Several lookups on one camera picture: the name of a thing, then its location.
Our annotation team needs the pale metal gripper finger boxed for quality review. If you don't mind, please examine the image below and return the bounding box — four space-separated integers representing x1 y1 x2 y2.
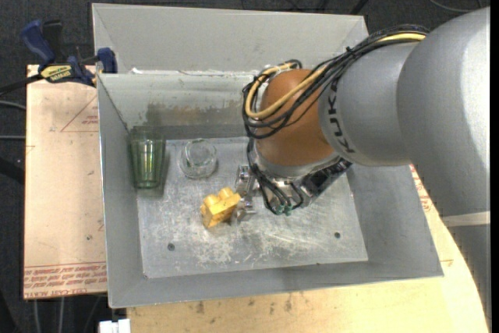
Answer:
235 164 260 197
233 199 258 222

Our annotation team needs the yellow toy building block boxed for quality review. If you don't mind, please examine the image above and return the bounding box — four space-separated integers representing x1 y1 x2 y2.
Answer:
200 186 242 229

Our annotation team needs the grey metal bin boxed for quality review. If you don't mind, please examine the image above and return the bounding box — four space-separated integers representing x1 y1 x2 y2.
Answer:
91 2 444 309

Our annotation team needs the small clear glass jar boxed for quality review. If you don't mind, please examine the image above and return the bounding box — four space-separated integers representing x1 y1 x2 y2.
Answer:
179 138 218 180

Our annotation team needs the green clear glass cup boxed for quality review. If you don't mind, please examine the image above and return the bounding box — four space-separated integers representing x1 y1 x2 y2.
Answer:
129 131 168 190

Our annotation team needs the brown cardboard board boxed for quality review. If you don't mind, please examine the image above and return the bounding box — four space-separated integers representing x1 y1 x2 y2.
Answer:
23 64 441 300

